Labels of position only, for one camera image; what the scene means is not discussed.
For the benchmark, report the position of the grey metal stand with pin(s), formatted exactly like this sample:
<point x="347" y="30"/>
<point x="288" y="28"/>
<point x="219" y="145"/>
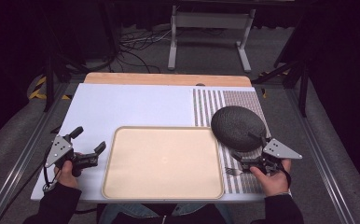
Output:
<point x="210" y="20"/>

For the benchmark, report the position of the dark grey woven oval basket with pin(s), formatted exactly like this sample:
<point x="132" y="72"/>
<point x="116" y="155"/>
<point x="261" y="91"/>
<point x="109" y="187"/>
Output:
<point x="237" y="127"/>

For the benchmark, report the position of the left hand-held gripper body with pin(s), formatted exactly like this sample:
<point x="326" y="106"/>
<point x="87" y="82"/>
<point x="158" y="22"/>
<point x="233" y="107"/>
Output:
<point x="58" y="151"/>

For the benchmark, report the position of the aluminium rail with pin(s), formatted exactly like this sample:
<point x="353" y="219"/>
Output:
<point x="318" y="155"/>
<point x="22" y="149"/>

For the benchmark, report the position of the striped grey placemat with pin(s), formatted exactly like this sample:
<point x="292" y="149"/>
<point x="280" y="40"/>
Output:
<point x="209" y="105"/>

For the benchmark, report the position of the person's black jacket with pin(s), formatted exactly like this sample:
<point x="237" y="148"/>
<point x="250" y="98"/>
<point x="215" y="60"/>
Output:
<point x="181" y="217"/>

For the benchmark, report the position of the yellow black floor tape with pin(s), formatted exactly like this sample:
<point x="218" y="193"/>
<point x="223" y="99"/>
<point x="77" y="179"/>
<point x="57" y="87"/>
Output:
<point x="39" y="88"/>

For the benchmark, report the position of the person's left hand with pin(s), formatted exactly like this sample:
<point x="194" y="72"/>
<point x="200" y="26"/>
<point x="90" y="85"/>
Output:
<point x="65" y="175"/>

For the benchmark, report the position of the black tripod stand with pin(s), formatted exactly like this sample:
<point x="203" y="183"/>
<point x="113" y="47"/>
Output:
<point x="49" y="81"/>
<point x="302" y="84"/>

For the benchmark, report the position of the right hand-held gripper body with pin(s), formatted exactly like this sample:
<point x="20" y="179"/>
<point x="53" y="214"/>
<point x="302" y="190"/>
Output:
<point x="279" y="150"/>

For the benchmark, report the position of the white striped table mat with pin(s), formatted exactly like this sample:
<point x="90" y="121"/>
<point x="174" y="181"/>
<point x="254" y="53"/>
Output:
<point x="131" y="105"/>

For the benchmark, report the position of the wooden table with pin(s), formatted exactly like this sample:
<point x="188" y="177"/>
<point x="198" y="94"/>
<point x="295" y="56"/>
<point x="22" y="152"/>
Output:
<point x="168" y="79"/>

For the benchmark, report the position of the beige plastic tray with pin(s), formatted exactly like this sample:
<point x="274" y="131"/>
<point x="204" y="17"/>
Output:
<point x="162" y="161"/>

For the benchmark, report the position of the person's right hand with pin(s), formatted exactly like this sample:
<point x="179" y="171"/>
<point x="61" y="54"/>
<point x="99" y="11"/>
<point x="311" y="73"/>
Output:
<point x="273" y="182"/>

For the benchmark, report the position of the person's blue jeans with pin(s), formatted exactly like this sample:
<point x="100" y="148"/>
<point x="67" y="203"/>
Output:
<point x="125" y="213"/>

